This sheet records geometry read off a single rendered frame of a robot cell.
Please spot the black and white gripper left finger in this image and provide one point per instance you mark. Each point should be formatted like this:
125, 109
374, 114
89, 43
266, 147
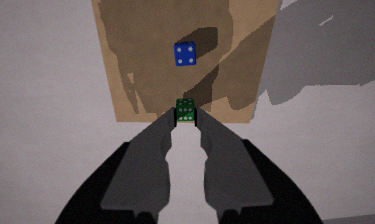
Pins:
133, 179

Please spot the green die with white pips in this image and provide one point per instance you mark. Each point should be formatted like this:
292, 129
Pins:
185, 109

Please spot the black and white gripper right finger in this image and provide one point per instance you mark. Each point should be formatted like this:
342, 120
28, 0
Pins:
238, 176

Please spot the blue die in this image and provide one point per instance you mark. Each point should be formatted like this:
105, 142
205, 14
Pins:
185, 53

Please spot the tan mat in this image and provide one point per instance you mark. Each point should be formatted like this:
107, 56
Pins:
137, 40

